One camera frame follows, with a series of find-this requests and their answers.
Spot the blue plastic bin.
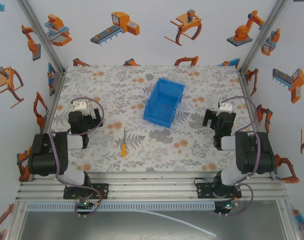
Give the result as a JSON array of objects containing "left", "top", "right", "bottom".
[{"left": 143, "top": 77, "right": 186, "bottom": 129}]

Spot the floral patterned table mat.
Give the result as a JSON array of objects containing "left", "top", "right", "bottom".
[{"left": 45, "top": 64, "right": 262, "bottom": 174}]

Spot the white flat strip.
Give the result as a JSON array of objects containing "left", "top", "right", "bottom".
[{"left": 138, "top": 209, "right": 217, "bottom": 237}]

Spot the grey metal sheet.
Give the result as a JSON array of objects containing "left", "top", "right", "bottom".
[{"left": 16, "top": 199, "right": 285, "bottom": 240}]

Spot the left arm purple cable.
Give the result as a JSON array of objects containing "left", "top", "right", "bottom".
[{"left": 49, "top": 97, "right": 105, "bottom": 218}]

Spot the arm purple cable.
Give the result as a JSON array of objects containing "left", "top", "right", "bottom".
[
  {"left": 49, "top": 97, "right": 105, "bottom": 218},
  {"left": 220, "top": 95, "right": 261, "bottom": 216}
]

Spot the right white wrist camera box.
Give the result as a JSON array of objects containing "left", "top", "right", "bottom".
[{"left": 218, "top": 100, "right": 232, "bottom": 116}]

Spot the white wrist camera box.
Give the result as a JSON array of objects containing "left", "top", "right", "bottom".
[
  {"left": 71, "top": 98, "right": 89, "bottom": 116},
  {"left": 218, "top": 100, "right": 232, "bottom": 116}
]

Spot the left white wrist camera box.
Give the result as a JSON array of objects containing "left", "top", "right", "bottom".
[{"left": 71, "top": 98, "right": 89, "bottom": 116}]

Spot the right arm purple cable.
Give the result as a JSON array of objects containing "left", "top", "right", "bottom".
[{"left": 220, "top": 95, "right": 261, "bottom": 216}]

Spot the orange handle screwdriver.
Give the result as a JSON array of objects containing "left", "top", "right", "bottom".
[{"left": 120, "top": 128, "right": 127, "bottom": 158}]

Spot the aluminium rail base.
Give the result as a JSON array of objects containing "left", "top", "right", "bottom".
[{"left": 15, "top": 171, "right": 289, "bottom": 203}]

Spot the aluminium frame post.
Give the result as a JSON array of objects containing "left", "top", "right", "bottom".
[
  {"left": 238, "top": 0, "right": 290, "bottom": 75},
  {"left": 17, "top": 0, "right": 67, "bottom": 74}
]

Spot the grey slotted cable duct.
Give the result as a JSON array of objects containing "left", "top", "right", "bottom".
[{"left": 26, "top": 202, "right": 216, "bottom": 212}]

